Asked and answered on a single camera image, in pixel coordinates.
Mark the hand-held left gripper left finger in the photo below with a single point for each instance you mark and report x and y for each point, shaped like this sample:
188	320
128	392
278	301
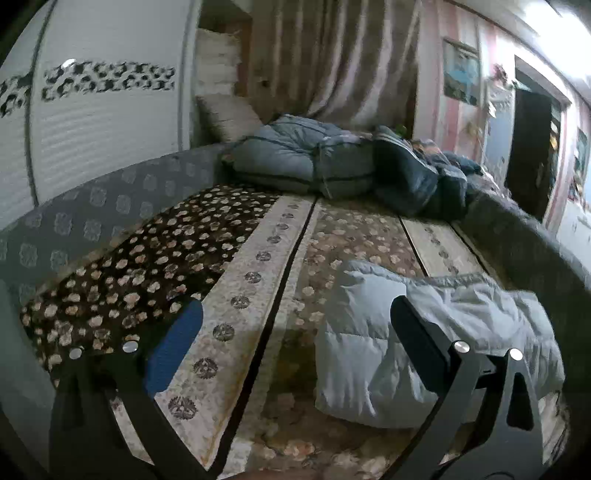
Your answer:
175	341

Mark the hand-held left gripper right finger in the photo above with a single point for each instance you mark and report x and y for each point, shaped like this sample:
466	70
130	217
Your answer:
420	337

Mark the light grey puffer jacket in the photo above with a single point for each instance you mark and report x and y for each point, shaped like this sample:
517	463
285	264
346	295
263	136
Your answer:
364	350

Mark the floral bed mat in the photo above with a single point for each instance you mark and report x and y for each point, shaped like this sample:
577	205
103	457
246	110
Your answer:
286	277

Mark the grey fluffy blanket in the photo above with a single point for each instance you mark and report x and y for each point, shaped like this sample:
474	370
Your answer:
521	249

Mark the grey patterned bed edge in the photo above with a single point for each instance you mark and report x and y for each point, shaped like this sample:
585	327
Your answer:
92	207

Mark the dark teal folded quilt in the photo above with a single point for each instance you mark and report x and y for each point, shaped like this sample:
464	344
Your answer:
415	175

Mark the grey-blue folded quilt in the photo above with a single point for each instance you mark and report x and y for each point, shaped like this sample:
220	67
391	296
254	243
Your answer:
295	152

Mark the dark door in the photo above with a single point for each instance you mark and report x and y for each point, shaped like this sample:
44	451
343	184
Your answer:
531	143

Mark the white patterned wardrobe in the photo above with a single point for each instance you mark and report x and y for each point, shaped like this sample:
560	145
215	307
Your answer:
97	101

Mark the beige curtain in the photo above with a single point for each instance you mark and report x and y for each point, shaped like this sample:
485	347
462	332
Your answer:
337	60

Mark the blue wall poster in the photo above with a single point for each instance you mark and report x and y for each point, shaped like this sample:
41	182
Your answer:
459	71

